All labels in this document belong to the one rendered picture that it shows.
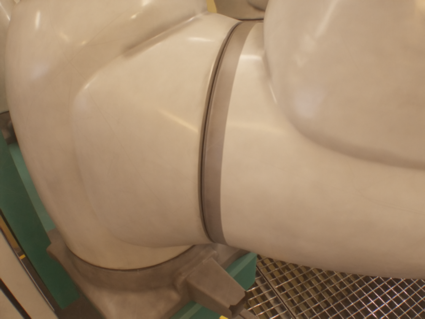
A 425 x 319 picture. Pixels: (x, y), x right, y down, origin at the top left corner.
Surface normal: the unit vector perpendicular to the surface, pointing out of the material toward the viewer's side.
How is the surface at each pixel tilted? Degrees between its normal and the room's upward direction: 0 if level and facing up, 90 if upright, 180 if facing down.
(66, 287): 90
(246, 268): 90
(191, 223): 104
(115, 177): 87
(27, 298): 90
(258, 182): 77
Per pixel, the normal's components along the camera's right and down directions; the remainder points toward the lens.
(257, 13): 0.25, 0.59
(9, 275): 0.73, 0.36
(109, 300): -0.22, -0.53
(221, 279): 0.05, -0.77
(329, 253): -0.30, 0.75
